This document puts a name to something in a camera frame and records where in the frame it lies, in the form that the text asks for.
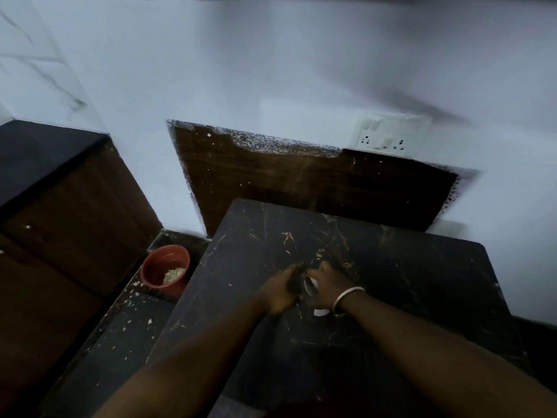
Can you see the person's right hand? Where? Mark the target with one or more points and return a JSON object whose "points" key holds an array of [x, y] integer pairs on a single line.
{"points": [[331, 285]]}

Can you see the person's left hand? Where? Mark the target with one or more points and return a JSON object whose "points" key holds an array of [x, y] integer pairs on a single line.
{"points": [[278, 293]]}

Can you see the person's left fingers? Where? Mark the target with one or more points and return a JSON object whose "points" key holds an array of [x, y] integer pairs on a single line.
{"points": [[293, 278]]}

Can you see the person's right fingers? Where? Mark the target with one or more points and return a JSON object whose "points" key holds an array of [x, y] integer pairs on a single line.
{"points": [[314, 274]]}

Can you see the small white round container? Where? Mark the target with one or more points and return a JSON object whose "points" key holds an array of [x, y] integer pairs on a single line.
{"points": [[310, 288]]}

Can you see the person's right forearm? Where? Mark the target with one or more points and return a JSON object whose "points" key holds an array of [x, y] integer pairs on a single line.
{"points": [[426, 356]]}

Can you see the person's left forearm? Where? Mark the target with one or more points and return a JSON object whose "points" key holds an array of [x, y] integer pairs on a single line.
{"points": [[196, 365]]}

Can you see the silver bangle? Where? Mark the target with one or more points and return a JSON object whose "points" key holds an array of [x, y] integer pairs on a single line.
{"points": [[346, 293]]}

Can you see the white crumbs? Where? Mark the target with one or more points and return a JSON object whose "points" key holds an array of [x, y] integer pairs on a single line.
{"points": [[174, 275]]}

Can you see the red plastic bowl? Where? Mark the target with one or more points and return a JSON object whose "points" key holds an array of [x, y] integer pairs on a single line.
{"points": [[153, 267]]}

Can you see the brown wooden cabinet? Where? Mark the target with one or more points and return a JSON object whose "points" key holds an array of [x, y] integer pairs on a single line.
{"points": [[65, 239]]}

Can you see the dark wooden wall panel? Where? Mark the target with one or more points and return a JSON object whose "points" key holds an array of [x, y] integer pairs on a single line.
{"points": [[304, 187]]}

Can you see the white wall socket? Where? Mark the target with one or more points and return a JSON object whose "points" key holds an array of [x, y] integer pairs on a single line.
{"points": [[389, 134]]}

